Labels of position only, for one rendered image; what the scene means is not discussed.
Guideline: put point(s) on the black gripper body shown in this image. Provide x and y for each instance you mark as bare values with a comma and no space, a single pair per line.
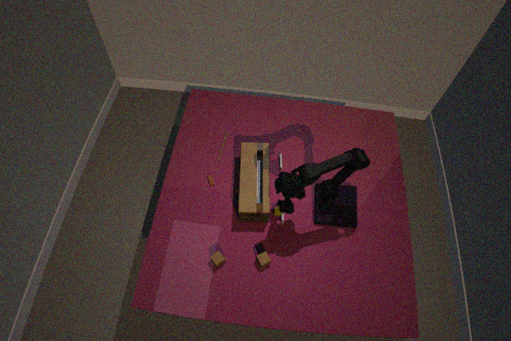
287,206

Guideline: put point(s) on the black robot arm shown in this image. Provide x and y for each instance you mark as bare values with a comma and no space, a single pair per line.
309,173

